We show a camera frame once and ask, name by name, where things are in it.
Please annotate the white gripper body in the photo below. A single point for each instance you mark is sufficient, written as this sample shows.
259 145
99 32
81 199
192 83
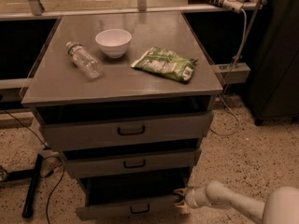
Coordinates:
192 197

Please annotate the grey drawer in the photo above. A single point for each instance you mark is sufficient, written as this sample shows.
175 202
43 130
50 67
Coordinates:
133 163
131 194
122 132

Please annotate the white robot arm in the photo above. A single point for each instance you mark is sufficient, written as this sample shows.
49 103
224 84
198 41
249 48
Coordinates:
281 206

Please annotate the grey drawer cabinet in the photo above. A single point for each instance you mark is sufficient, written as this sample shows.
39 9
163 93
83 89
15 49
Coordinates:
60 93

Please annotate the green chip bag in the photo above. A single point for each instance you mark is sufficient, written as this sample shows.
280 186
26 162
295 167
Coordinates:
166 63

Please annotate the dark cabinet at right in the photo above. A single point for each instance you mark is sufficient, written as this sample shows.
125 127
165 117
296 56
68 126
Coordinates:
273 87

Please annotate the black floor stand leg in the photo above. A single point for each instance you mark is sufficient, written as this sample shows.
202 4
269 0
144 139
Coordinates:
33 176

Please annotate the white ceramic bowl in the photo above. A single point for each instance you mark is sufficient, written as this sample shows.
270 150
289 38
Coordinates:
113 42

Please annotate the clear plastic water bottle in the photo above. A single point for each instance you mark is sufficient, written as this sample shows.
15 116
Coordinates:
89 65

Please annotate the grey metal rail bracket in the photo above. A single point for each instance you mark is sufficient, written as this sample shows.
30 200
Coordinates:
228 75

